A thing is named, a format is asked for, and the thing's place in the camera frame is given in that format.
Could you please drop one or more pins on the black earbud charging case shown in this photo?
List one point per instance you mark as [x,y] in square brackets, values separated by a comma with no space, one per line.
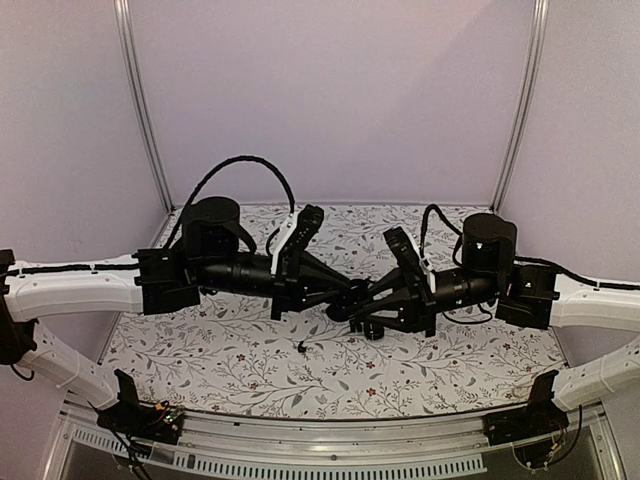
[373,332]

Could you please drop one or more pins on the left aluminium frame post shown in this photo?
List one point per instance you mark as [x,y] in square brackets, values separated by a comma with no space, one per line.
[135,81]

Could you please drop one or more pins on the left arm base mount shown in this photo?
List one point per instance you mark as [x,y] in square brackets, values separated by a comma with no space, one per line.
[161,422]

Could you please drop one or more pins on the floral patterned table mat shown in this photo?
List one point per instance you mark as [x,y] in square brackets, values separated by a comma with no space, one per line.
[227,355]

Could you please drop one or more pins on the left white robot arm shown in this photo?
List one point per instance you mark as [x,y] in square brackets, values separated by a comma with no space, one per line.
[214,253]

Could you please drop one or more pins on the aluminium frame post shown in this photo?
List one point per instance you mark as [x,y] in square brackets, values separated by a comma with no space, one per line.
[525,98]
[135,81]

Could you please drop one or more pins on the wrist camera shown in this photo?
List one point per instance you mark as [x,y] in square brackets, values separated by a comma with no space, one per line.
[412,265]
[295,234]

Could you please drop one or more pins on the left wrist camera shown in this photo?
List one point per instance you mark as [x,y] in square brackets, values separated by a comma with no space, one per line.
[295,234]

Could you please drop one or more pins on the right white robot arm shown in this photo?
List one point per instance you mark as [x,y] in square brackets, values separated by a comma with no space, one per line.
[527,292]

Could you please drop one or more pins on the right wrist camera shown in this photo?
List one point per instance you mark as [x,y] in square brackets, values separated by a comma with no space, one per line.
[412,265]

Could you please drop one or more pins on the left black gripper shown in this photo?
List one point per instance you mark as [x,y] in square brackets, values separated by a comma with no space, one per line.
[293,290]

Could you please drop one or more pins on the right aluminium frame post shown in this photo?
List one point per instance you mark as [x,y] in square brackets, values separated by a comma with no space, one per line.
[525,98]

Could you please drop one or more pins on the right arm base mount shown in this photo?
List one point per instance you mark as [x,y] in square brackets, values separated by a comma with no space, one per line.
[538,417]

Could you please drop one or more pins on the front aluminium rail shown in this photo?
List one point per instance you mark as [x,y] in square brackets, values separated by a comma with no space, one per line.
[218,446]

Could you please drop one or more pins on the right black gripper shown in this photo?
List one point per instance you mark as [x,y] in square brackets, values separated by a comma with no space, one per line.
[415,307]

